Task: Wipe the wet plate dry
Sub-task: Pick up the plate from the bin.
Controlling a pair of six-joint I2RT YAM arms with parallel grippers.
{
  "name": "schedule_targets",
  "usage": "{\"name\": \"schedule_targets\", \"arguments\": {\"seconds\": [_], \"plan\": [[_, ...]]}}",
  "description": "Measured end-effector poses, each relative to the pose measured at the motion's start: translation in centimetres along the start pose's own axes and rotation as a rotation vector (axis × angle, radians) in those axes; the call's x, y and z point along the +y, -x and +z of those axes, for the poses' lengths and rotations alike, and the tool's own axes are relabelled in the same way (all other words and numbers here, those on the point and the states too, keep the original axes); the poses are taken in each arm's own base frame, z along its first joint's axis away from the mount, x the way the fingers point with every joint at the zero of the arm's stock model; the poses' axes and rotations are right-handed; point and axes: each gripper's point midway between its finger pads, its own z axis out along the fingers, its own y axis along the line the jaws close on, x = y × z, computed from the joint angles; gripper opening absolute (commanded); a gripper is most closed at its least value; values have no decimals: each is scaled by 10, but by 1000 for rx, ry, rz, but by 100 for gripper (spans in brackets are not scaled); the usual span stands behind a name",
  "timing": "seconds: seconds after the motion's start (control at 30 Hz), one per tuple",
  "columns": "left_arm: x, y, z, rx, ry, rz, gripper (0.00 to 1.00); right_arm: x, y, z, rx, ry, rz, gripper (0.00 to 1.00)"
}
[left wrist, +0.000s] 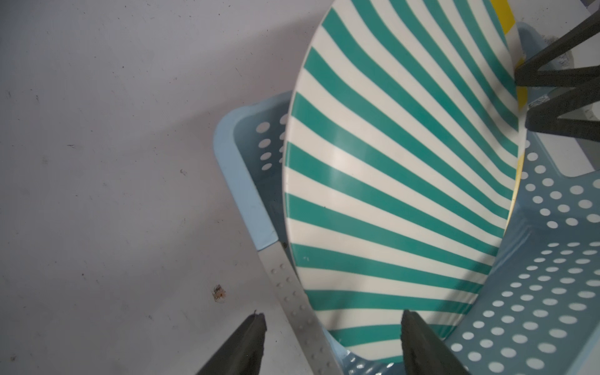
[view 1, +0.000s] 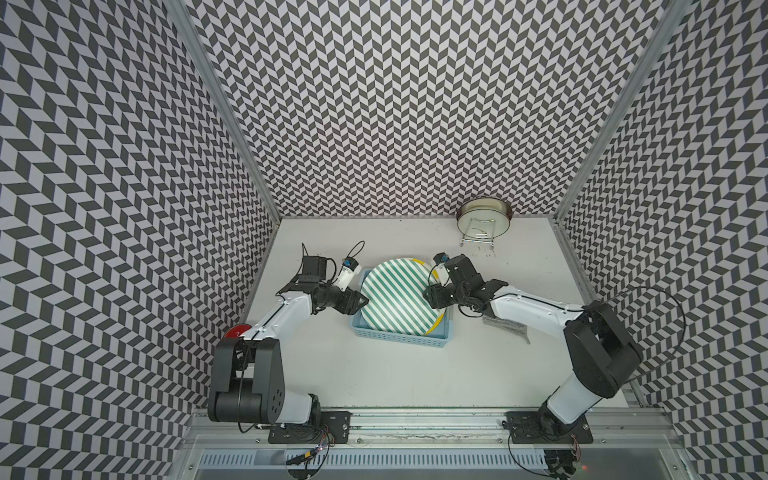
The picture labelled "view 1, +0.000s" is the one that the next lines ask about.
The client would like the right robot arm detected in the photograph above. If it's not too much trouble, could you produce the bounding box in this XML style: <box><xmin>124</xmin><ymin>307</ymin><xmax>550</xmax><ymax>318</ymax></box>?
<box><xmin>423</xmin><ymin>252</ymin><xmax>642</xmax><ymax>440</ymax></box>

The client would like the wire plate stand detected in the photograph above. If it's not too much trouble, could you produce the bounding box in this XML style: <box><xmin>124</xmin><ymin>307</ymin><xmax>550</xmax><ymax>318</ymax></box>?
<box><xmin>458</xmin><ymin>218</ymin><xmax>496</xmax><ymax>250</ymax></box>

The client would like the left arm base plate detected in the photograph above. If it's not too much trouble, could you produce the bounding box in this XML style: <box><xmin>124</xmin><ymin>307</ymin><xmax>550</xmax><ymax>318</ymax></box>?
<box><xmin>268</xmin><ymin>410</ymin><xmax>352</xmax><ymax>445</ymax></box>

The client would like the red emergency stop button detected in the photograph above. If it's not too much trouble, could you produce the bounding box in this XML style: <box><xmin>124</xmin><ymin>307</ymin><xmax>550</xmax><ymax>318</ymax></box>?
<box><xmin>224</xmin><ymin>324</ymin><xmax>251</xmax><ymax>342</ymax></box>

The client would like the green striped plate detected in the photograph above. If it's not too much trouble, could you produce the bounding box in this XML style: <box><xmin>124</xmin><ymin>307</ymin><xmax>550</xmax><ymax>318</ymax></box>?
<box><xmin>361</xmin><ymin>258</ymin><xmax>442</xmax><ymax>336</ymax></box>

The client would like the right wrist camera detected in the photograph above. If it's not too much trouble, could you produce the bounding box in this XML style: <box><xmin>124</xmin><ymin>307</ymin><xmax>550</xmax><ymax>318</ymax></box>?
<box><xmin>433</xmin><ymin>252</ymin><xmax>450</xmax><ymax>265</ymax></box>

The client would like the light blue plastic basket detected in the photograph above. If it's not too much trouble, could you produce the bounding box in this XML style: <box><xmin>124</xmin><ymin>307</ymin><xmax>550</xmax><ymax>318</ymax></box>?
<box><xmin>350</xmin><ymin>268</ymin><xmax>452</xmax><ymax>348</ymax></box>

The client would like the yellow striped plate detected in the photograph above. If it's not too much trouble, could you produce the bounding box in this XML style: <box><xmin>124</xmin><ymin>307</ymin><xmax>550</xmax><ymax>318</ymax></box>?
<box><xmin>413</xmin><ymin>258</ymin><xmax>447</xmax><ymax>336</ymax></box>

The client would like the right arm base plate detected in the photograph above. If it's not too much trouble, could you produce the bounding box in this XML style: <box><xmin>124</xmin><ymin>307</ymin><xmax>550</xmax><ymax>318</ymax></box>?
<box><xmin>502</xmin><ymin>410</ymin><xmax>594</xmax><ymax>445</ymax></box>

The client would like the grey microfibre cloth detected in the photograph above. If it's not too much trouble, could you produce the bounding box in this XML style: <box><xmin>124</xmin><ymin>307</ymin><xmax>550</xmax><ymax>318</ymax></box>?
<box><xmin>482</xmin><ymin>316</ymin><xmax>530</xmax><ymax>344</ymax></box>

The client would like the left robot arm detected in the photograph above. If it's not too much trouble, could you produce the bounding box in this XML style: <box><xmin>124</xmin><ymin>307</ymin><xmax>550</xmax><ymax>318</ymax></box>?
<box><xmin>207</xmin><ymin>261</ymin><xmax>369</xmax><ymax>429</ymax></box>

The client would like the aluminium front rail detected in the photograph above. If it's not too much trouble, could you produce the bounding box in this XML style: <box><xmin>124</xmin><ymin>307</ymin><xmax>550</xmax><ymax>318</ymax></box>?
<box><xmin>180</xmin><ymin>407</ymin><xmax>683</xmax><ymax>450</ymax></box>

